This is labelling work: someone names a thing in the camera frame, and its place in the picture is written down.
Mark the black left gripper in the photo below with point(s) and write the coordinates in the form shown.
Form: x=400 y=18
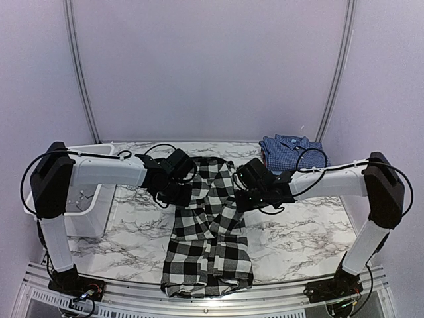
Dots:
x=184 y=199

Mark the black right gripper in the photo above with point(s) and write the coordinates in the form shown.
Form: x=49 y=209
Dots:
x=242 y=206

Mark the black white checkered shirt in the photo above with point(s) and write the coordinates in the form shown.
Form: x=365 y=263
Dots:
x=207 y=253

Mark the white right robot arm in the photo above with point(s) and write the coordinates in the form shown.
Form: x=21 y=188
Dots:
x=373 y=177

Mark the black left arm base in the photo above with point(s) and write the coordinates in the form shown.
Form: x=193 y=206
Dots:
x=73 y=284

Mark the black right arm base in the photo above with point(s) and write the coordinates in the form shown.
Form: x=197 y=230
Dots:
x=341 y=285

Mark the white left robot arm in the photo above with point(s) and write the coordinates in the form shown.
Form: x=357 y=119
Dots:
x=137 y=170

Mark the folded blue checkered shirt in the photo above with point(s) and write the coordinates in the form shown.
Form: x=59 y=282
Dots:
x=283 y=153

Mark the white plastic bin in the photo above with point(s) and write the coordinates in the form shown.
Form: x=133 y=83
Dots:
x=64 y=209

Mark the grey cloth in bin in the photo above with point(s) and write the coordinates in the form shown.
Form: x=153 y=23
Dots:
x=80 y=198

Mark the aluminium front frame rail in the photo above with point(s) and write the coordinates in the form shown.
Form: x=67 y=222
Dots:
x=131 y=299

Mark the right aluminium wall post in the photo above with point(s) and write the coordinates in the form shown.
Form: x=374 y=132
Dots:
x=342 y=57

